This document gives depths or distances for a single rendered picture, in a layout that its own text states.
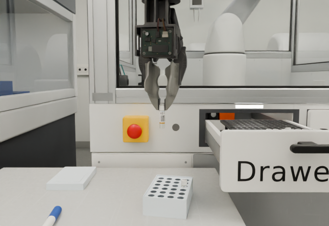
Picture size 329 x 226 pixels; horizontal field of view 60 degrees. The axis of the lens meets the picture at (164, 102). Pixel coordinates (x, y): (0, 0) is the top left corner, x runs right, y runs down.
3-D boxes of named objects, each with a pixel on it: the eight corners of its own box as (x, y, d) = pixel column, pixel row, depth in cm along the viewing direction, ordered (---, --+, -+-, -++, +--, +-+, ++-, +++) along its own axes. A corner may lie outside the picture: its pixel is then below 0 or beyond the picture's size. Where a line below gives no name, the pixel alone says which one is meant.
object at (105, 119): (434, 152, 84) (438, 103, 83) (90, 152, 85) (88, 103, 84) (292, 112, 179) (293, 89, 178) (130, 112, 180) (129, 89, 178)
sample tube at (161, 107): (164, 129, 55) (164, 105, 55) (158, 128, 55) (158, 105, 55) (165, 127, 56) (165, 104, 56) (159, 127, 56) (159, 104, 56)
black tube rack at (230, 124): (322, 165, 60) (323, 135, 60) (239, 165, 60) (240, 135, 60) (280, 141, 82) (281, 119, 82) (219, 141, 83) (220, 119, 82)
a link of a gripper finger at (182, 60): (162, 85, 54) (160, 38, 53) (164, 85, 56) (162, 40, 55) (186, 84, 53) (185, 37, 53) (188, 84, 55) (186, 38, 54)
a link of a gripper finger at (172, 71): (159, 113, 51) (157, 60, 50) (166, 109, 56) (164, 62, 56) (177, 113, 50) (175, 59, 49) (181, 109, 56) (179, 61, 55)
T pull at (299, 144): (338, 153, 47) (338, 145, 46) (292, 153, 47) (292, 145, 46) (325, 148, 50) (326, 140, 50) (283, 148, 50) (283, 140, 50)
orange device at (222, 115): (234, 123, 120) (235, 110, 119) (208, 123, 120) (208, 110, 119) (232, 121, 124) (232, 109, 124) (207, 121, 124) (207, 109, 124)
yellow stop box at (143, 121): (148, 143, 79) (148, 117, 79) (122, 143, 79) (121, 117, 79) (149, 139, 84) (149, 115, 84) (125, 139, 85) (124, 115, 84)
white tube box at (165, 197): (186, 219, 53) (186, 199, 52) (142, 215, 54) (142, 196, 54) (192, 192, 65) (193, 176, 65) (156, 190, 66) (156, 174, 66)
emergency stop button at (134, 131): (141, 139, 77) (141, 124, 77) (126, 139, 77) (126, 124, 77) (142, 137, 80) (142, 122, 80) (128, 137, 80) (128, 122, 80)
